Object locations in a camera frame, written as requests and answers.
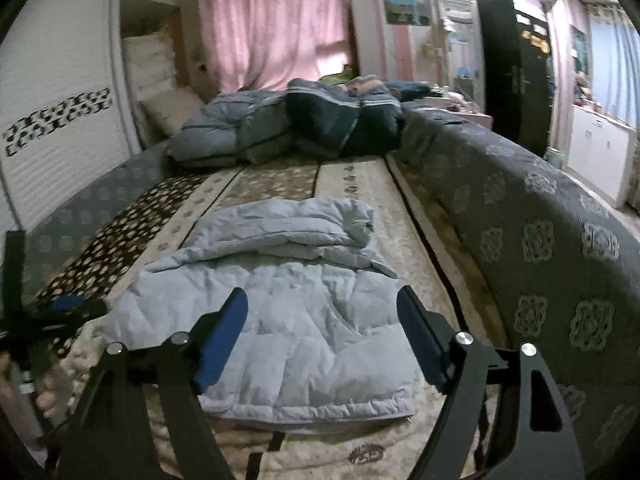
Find light blue padded jacket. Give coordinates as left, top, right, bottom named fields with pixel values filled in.
left=104, top=198, right=418, bottom=431

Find person's left hand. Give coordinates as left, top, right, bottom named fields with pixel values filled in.
left=1, top=352, right=58, bottom=422

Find grey patterned bed cover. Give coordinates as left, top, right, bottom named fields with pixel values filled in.
left=53, top=110, right=639, bottom=472

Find floral patterned bed blanket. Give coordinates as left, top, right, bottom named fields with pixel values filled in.
left=42, top=157, right=506, bottom=479

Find white sliding wardrobe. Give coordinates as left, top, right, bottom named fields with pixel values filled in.
left=1, top=0, right=138, bottom=231

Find stacked white pillows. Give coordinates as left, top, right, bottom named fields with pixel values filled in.
left=122, top=32, right=204, bottom=148

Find white low cabinet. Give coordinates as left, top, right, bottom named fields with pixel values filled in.
left=565, top=105, right=637, bottom=208

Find grey blue folded quilt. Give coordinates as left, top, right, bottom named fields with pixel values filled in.
left=168, top=91, right=294, bottom=168

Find dark navy striped quilt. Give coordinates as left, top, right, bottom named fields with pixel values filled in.
left=285, top=75, right=439, bottom=159

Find black open door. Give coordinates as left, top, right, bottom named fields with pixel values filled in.
left=476, top=0, right=554, bottom=156

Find pink window curtain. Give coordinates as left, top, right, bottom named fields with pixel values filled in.
left=198, top=0, right=352, bottom=93

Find light blue curtain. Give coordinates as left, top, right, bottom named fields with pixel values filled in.
left=587, top=4, right=639, bottom=129

